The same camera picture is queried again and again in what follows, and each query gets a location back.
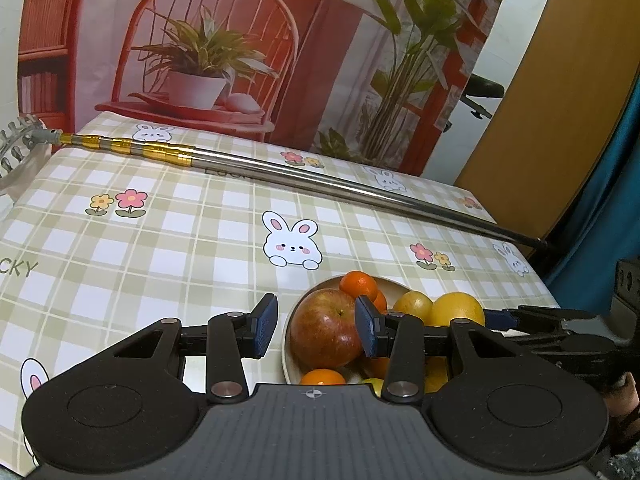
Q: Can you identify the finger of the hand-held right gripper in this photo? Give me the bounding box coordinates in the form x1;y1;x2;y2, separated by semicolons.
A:
516;304;598;330
482;310;571;347

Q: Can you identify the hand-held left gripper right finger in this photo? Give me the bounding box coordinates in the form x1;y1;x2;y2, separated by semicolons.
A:
355;296;521;405

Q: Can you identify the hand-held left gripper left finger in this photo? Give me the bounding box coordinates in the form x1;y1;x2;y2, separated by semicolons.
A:
112;294;278;405

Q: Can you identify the beige bowl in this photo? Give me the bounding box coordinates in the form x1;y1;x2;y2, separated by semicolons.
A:
281;274;426;397

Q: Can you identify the large red apple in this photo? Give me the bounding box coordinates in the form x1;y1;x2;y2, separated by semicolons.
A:
290;290;365;370

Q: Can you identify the large yellow orange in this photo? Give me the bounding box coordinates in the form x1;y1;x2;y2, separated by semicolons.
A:
429;292;486;327

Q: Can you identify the person's right hand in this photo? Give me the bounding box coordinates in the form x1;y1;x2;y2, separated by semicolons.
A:
606;374;640;413

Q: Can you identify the teal curtain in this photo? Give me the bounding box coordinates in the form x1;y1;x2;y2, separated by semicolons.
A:
542;105;640;306

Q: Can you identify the checked bunny tablecloth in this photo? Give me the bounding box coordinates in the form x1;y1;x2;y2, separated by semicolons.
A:
0;112;561;476

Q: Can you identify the telescopic metal back scratcher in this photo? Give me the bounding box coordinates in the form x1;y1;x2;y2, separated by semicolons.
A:
0;115;548;251

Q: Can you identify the brown wooden door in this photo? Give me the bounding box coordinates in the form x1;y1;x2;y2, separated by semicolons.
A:
452;0;640;241

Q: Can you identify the black seat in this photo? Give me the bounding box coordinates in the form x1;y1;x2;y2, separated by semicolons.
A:
462;74;506;121

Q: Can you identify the wall poster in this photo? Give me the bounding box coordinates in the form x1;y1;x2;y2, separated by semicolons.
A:
17;0;518;178

